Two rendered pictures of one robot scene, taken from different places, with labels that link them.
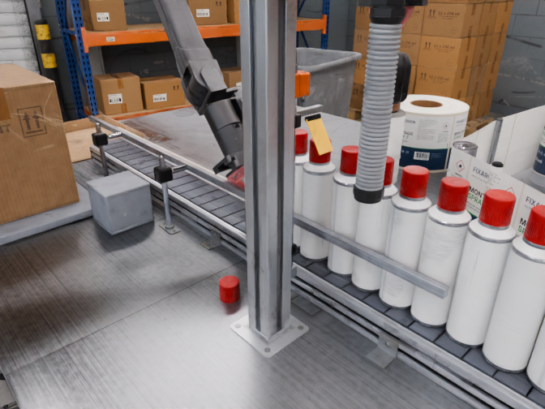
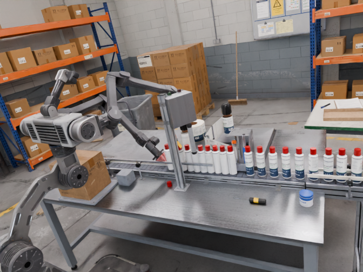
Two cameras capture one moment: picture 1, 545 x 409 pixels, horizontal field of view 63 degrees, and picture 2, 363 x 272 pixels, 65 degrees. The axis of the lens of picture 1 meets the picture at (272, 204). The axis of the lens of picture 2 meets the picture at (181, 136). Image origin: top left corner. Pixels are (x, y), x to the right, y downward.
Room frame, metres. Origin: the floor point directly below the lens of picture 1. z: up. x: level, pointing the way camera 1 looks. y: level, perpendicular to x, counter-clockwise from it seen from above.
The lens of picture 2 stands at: (-1.11, 0.46, 1.89)
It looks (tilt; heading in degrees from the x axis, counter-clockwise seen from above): 22 degrees down; 342
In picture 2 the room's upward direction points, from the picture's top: 12 degrees counter-clockwise
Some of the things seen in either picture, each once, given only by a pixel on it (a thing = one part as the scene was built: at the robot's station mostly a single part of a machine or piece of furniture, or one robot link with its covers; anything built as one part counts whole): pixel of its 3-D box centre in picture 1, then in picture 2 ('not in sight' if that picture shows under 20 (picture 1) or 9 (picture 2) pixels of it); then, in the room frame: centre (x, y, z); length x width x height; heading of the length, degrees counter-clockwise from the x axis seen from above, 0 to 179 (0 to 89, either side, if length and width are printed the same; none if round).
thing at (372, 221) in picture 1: (374, 225); (195, 158); (0.57, -0.15, 0.98); 0.05 x 0.05 x 0.20
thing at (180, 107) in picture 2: not in sight; (179, 109); (0.52, -0.08, 1.38); 0.17 x 0.10 x 0.19; 98
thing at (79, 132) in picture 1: (85, 137); not in sight; (1.39, 0.60, 0.85); 0.30 x 0.26 x 0.04; 43
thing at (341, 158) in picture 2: not in sight; (341, 164); (-0.09, -0.75, 0.98); 0.05 x 0.05 x 0.20
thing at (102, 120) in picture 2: not in sight; (99, 122); (0.48, 0.41, 1.45); 0.09 x 0.08 x 0.12; 35
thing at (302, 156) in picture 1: (296, 189); not in sight; (0.69, -0.04, 0.98); 0.05 x 0.05 x 0.20
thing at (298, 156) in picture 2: not in sight; (299, 163); (0.07, -0.61, 0.98); 0.05 x 0.05 x 0.20
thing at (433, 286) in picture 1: (198, 171); (146, 161); (0.84, 0.15, 0.96); 1.07 x 0.01 x 0.01; 43
